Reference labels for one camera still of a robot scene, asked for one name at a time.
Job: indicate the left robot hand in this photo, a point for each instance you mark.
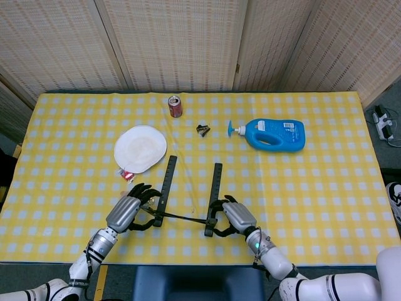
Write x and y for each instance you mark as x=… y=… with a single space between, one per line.
x=122 y=213

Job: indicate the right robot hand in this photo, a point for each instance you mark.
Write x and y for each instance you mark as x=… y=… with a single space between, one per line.
x=239 y=214

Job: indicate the black folding stand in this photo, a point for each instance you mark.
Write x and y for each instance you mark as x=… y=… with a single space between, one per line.
x=216 y=182

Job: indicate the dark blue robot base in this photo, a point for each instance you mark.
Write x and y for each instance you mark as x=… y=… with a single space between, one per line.
x=197 y=285

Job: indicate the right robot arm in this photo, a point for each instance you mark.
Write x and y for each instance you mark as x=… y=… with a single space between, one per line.
x=275 y=257

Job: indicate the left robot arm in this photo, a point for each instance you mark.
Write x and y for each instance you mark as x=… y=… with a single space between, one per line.
x=100 y=244

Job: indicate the small red snack packet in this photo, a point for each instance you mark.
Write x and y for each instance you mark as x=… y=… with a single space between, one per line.
x=128 y=176

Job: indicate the white paper plate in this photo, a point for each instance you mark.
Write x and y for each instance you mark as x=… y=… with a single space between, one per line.
x=139 y=149

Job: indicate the yellow checkered tablecloth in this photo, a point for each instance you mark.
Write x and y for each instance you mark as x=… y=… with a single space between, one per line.
x=313 y=194

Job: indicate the black binder clip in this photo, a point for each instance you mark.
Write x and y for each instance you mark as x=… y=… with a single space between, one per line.
x=202 y=130

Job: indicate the blue pump detergent bottle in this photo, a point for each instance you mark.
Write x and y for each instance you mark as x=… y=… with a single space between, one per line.
x=282 y=131

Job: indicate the red soda can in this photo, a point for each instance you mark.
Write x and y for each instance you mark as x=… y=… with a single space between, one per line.
x=175 y=108

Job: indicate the white black sneaker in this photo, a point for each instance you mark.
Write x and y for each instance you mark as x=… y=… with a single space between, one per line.
x=395 y=197

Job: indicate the white power strip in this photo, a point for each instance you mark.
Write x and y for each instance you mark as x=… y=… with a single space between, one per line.
x=383 y=123

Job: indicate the woven folding screen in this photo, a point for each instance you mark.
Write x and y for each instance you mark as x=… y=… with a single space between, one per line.
x=175 y=40

